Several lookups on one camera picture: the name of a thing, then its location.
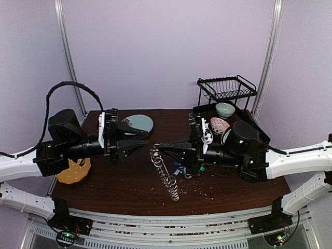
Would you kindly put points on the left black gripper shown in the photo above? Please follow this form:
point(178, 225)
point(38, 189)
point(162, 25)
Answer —
point(115, 141)

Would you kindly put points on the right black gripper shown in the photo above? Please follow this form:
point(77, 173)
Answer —
point(195, 147)

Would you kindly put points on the pile of tagged keys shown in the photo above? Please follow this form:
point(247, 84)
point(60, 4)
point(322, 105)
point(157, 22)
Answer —
point(182, 170)

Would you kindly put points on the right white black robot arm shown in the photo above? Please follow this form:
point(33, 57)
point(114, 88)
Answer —
point(239, 146)

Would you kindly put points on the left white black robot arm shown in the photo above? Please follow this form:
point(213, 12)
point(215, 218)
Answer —
point(68, 141)

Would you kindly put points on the teal flower plate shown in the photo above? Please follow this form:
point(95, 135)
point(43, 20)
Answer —
point(138, 121)

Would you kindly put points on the pink patterned bowl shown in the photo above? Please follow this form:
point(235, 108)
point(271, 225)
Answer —
point(219, 126)

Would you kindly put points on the yellow patterned bowl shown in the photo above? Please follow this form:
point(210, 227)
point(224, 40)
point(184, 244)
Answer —
point(224, 136)

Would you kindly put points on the yellow dotted plate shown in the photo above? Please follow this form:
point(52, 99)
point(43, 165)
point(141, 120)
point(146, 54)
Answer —
point(75, 173)

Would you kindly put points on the light green bowl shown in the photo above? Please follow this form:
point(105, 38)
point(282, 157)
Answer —
point(224, 110)

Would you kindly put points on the left green led board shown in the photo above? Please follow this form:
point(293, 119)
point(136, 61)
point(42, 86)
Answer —
point(65, 237)

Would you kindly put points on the green led board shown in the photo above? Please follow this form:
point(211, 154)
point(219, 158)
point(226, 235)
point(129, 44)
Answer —
point(65, 237)
point(279, 238)

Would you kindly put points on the right green led board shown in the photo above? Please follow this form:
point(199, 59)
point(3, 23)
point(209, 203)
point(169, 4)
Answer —
point(279, 238)

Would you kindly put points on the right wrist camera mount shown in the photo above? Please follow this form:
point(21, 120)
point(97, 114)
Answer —
point(207, 135)

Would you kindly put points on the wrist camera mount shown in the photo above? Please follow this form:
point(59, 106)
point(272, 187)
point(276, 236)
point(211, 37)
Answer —
point(101, 127)
point(207, 135)

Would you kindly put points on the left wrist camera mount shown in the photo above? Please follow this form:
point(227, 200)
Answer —
point(101, 127)

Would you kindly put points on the black wire dish rack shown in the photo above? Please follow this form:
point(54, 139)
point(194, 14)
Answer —
point(235, 91)

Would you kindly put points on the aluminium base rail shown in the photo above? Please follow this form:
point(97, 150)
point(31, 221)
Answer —
point(220, 230)

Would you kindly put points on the right aluminium frame post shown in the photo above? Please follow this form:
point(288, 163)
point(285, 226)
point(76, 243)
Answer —
point(271, 49)

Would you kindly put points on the aluminium frame post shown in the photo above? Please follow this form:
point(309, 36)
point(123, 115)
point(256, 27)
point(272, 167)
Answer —
point(67, 53)
point(271, 49)

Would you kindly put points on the left aluminium frame post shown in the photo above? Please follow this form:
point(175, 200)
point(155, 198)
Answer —
point(67, 53)

